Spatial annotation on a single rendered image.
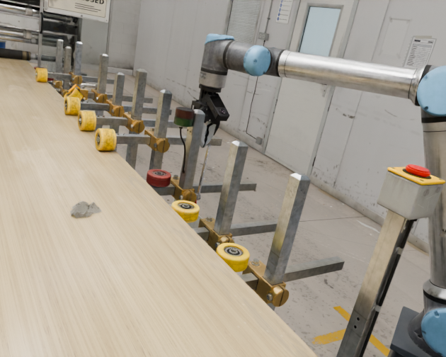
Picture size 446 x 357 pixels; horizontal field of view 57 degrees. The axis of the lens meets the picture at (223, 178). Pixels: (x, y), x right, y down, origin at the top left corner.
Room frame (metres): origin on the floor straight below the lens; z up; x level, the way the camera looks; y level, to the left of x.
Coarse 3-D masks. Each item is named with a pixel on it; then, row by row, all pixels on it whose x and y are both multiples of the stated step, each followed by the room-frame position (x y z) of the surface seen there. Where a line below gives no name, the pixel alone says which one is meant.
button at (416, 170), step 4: (408, 164) 0.71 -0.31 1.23; (412, 164) 0.71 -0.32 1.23; (408, 168) 0.69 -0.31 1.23; (412, 168) 0.69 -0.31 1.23; (416, 168) 0.69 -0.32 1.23; (420, 168) 0.70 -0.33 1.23; (424, 168) 0.71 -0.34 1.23; (408, 172) 0.69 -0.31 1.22; (412, 172) 0.69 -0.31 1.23; (416, 172) 0.68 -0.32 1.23; (420, 172) 0.68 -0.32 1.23; (424, 172) 0.68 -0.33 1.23; (428, 172) 0.69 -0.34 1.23; (424, 176) 0.68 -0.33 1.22
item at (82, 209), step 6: (78, 204) 0.94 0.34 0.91; (84, 204) 0.93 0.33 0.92; (90, 204) 0.94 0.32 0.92; (72, 210) 0.91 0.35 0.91; (78, 210) 0.91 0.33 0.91; (84, 210) 0.93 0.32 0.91; (90, 210) 0.93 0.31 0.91; (96, 210) 0.94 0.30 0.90; (78, 216) 0.89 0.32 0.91; (84, 216) 0.90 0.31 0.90
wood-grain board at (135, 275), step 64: (0, 64) 2.74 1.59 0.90; (0, 128) 1.44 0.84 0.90; (64, 128) 1.60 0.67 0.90; (0, 192) 0.94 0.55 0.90; (64, 192) 1.02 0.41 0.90; (128, 192) 1.11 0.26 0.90; (0, 256) 0.68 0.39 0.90; (64, 256) 0.72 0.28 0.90; (128, 256) 0.77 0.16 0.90; (192, 256) 0.82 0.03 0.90; (0, 320) 0.52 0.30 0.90; (64, 320) 0.55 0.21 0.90; (128, 320) 0.58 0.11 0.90; (192, 320) 0.61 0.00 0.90; (256, 320) 0.65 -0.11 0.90
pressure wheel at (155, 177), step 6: (150, 174) 1.27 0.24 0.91; (156, 174) 1.29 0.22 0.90; (162, 174) 1.30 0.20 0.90; (168, 174) 1.30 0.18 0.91; (150, 180) 1.26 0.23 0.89; (156, 180) 1.26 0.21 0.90; (162, 180) 1.26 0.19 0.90; (168, 180) 1.28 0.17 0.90; (156, 186) 1.26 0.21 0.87; (162, 186) 1.27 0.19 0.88
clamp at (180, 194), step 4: (172, 180) 1.35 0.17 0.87; (176, 180) 1.36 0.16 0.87; (172, 184) 1.34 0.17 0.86; (176, 184) 1.32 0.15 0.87; (176, 188) 1.31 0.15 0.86; (180, 188) 1.29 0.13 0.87; (192, 188) 1.31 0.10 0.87; (176, 192) 1.31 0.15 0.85; (180, 192) 1.29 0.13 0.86; (184, 192) 1.28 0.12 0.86; (188, 192) 1.28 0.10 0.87; (192, 192) 1.28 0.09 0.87; (176, 196) 1.30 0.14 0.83; (180, 196) 1.27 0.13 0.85; (184, 196) 1.27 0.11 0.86; (188, 196) 1.27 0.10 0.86; (192, 196) 1.28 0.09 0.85; (196, 196) 1.29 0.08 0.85; (188, 200) 1.28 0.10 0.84; (192, 200) 1.28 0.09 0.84
